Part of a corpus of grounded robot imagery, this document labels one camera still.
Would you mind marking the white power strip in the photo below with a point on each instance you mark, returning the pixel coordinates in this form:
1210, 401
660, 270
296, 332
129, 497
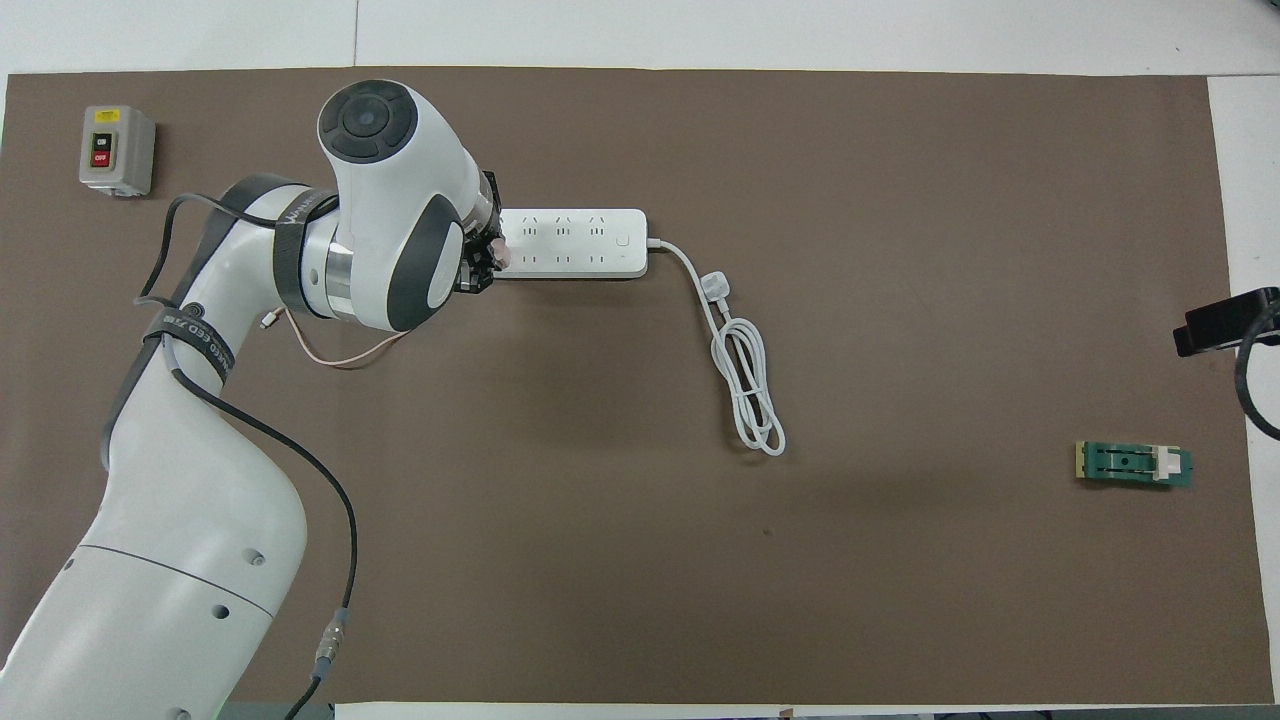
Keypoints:
580, 245

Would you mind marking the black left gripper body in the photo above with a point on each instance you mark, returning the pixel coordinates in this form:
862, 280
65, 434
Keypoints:
491, 205

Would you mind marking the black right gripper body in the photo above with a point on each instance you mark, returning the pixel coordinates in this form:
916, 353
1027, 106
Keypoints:
1265, 315

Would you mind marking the pink charger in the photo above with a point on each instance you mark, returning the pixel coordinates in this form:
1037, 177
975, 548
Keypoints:
500, 255

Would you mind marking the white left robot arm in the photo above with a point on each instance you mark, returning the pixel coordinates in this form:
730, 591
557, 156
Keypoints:
200, 560

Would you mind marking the grey on-off switch box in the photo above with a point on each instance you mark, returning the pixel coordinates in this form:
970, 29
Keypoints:
125, 150

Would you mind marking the brown table mat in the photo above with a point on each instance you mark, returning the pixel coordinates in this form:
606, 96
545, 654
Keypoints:
700, 550

